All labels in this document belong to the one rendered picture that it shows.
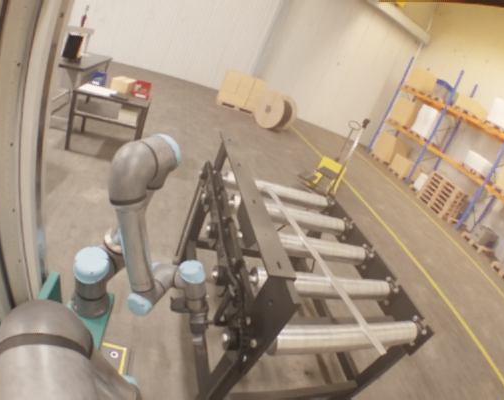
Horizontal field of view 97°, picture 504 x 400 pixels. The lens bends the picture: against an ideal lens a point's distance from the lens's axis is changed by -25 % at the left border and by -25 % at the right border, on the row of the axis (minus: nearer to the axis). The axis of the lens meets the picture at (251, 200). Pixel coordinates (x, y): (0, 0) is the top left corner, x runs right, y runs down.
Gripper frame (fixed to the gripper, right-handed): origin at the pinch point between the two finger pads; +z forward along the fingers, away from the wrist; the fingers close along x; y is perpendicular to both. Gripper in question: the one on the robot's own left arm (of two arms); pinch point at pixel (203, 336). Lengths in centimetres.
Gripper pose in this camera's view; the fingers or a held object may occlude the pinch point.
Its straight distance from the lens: 112.1
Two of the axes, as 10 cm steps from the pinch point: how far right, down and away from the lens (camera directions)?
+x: -0.2, -3.5, 9.4
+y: 10.0, -0.4, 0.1
